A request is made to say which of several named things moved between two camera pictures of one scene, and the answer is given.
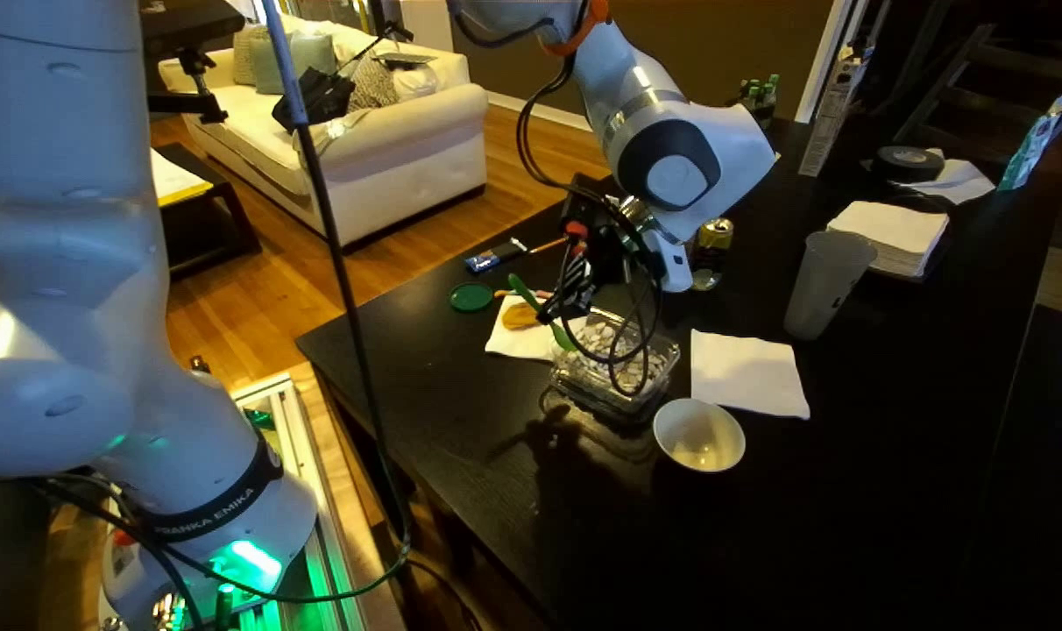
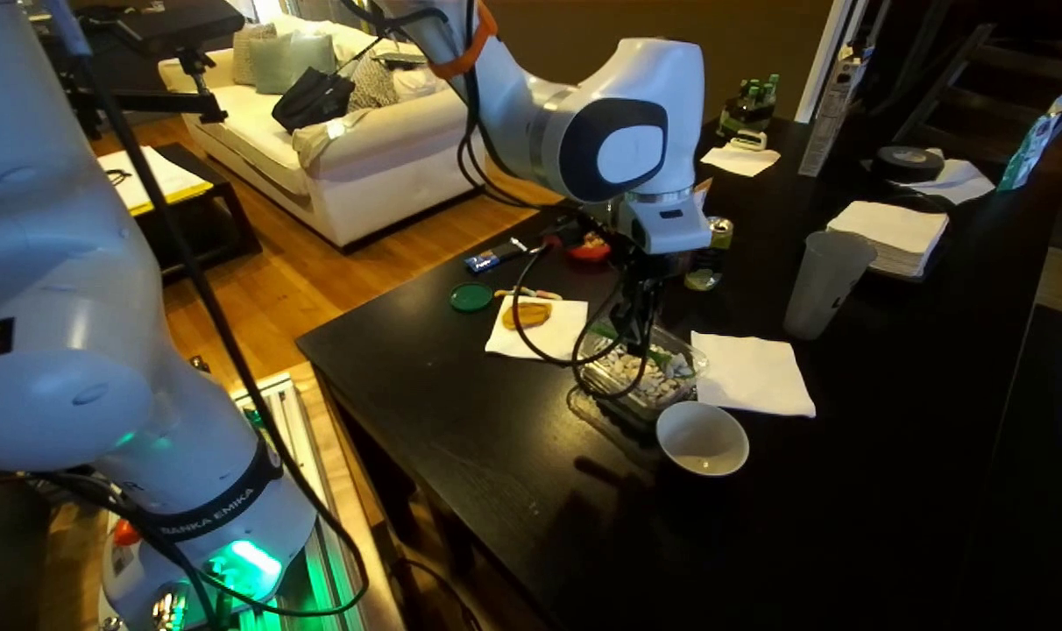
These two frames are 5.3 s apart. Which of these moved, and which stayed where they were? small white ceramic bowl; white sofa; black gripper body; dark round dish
Moved: black gripper body
Stayed: white sofa; small white ceramic bowl; dark round dish
